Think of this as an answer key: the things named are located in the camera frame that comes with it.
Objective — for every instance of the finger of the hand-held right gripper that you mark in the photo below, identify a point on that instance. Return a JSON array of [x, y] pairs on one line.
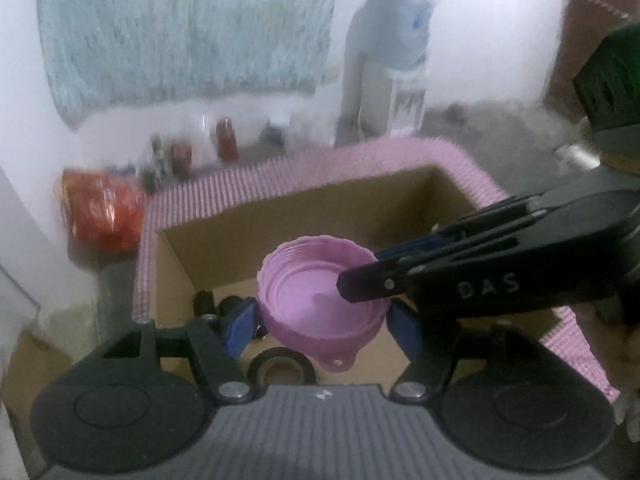
[[475, 285], [480, 220]]

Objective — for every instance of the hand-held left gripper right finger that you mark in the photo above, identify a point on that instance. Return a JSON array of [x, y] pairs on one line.
[[402, 330]]

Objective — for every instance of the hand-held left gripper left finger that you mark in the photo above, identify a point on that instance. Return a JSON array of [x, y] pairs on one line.
[[240, 330]]

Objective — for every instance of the black oval case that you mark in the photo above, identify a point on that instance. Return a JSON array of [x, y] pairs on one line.
[[231, 304]]

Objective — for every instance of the black tape roll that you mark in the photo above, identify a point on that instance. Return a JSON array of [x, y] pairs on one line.
[[257, 367]]

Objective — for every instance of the black cylinder tube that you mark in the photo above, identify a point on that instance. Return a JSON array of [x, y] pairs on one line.
[[204, 302]]

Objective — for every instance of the pink collapsible bowl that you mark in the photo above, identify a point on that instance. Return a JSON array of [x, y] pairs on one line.
[[300, 295]]

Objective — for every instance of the brown cardboard box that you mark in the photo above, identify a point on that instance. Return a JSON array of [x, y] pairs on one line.
[[300, 220]]

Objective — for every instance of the white water dispenser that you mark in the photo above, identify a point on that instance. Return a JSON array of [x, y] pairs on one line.
[[407, 105]]

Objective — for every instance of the pink checkered tablecloth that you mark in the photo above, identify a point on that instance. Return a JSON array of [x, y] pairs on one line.
[[350, 160]]

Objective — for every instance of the red packet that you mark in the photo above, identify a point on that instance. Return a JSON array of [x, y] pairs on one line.
[[181, 157]]

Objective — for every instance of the red plastic bag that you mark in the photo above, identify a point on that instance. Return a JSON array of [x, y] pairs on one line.
[[100, 210]]

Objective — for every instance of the dark glass bottle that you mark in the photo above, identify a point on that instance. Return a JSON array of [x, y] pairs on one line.
[[156, 160]]

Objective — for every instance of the red lidded jar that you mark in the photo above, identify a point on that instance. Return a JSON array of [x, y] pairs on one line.
[[227, 140]]

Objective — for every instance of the round metal tin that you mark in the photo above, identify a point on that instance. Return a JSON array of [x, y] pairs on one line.
[[274, 134]]

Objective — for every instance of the small cardboard box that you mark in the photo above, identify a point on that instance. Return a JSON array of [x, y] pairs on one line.
[[30, 370]]

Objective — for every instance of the floral wall cloth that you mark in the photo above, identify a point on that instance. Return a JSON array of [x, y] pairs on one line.
[[175, 35]]

